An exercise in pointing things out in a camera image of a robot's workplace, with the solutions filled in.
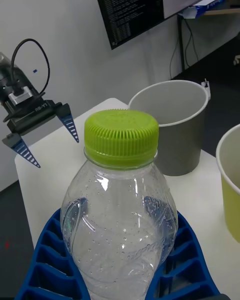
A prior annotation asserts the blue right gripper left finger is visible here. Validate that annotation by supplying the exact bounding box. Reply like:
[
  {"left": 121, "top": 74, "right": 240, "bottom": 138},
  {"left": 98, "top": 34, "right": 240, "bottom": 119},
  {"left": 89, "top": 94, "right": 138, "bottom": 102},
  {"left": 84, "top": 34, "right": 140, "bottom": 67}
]
[{"left": 14, "top": 207, "right": 92, "bottom": 300}]

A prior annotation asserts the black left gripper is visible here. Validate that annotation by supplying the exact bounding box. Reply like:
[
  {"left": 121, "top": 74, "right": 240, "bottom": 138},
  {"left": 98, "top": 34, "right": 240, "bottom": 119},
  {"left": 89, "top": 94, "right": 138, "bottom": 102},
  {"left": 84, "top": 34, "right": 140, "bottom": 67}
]
[{"left": 1, "top": 89, "right": 80, "bottom": 169}]

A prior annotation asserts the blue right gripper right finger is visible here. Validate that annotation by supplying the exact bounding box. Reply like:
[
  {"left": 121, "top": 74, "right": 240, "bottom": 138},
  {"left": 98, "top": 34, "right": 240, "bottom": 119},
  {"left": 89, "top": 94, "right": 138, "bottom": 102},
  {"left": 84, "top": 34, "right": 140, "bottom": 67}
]
[{"left": 146, "top": 211, "right": 222, "bottom": 300}]

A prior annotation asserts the clear bottle with green cap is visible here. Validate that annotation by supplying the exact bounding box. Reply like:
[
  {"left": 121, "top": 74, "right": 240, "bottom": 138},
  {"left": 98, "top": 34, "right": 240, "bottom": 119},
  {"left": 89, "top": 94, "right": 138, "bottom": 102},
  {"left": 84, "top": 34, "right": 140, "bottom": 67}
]
[{"left": 59, "top": 109, "right": 179, "bottom": 300}]

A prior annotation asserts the yellow-green plastic bin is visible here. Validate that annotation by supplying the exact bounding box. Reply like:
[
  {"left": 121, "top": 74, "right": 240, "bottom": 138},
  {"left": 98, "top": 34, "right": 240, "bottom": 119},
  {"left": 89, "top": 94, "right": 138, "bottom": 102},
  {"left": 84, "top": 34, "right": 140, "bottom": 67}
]
[{"left": 215, "top": 123, "right": 240, "bottom": 243}]

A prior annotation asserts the grey plastic bin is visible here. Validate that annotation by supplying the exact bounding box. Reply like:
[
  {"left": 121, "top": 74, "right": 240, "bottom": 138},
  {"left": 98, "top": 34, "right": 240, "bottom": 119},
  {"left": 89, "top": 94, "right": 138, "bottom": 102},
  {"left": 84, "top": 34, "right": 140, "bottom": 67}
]
[{"left": 127, "top": 79, "right": 211, "bottom": 177}]

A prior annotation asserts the blue and white box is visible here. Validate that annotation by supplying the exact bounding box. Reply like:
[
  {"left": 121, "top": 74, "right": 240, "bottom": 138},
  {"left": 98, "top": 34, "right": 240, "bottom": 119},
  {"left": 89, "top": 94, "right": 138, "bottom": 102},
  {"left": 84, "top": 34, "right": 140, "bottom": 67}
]
[{"left": 180, "top": 0, "right": 225, "bottom": 20}]

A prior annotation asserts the black cable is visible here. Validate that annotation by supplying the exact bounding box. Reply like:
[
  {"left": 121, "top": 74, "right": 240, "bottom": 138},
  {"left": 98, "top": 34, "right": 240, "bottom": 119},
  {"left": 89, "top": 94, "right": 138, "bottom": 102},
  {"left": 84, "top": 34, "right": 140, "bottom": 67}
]
[
  {"left": 183, "top": 17, "right": 201, "bottom": 66},
  {"left": 169, "top": 36, "right": 181, "bottom": 80}
]

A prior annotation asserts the black wall monitor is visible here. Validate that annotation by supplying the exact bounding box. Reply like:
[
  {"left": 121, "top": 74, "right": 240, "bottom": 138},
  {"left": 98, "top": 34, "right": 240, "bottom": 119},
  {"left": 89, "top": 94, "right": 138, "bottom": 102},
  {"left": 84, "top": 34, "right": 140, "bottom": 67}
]
[{"left": 91, "top": 0, "right": 206, "bottom": 50}]

